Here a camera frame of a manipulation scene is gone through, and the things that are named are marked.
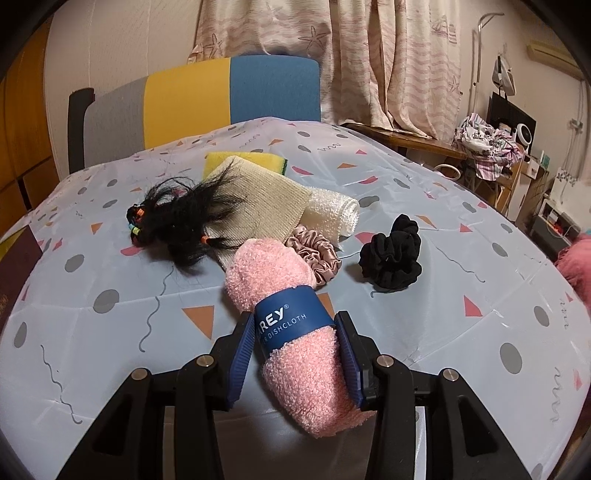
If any pink dishcloth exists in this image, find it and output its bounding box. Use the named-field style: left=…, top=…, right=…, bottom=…
left=225, top=239, right=375, bottom=438

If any pink fluffy cushion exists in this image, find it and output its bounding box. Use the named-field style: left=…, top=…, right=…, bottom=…
left=555, top=234, right=591, bottom=311

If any white towel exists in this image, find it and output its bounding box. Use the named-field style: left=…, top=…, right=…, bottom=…
left=301, top=187, right=361, bottom=245

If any black monitor screen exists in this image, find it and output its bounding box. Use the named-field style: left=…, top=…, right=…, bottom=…
left=486, top=93, right=537, bottom=153

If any black scrunchie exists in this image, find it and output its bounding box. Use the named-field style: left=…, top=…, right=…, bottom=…
left=359, top=214, right=422, bottom=291

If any maroon gold gift box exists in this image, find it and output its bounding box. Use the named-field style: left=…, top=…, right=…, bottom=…
left=0, top=226, right=42, bottom=328

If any white round fan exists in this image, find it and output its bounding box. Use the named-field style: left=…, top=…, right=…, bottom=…
left=515, top=123, right=533, bottom=149

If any beige knitted cloth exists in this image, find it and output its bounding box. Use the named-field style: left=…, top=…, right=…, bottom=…
left=206, top=160, right=311, bottom=269

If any patterned white tablecloth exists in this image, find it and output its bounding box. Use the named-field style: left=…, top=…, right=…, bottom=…
left=1, top=118, right=590, bottom=479

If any pink satin scrunchie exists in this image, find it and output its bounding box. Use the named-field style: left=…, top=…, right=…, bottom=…
left=284, top=225, right=342, bottom=289

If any pink patterned curtain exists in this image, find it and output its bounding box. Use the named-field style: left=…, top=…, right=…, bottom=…
left=188, top=0, right=462, bottom=143

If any multicolour striped chair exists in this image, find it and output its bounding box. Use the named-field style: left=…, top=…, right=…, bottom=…
left=67, top=55, right=321, bottom=173

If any wooden side table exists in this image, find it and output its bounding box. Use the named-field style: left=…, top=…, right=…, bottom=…
left=342, top=123, right=467, bottom=161

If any yellow sponge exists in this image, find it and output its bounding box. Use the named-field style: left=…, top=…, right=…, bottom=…
left=202, top=151, right=287, bottom=179

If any black beaded hair wig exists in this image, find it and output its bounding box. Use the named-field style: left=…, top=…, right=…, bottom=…
left=126, top=165, right=245, bottom=269

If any pile of clothes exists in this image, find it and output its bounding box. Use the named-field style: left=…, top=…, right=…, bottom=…
left=454, top=113, right=525, bottom=181

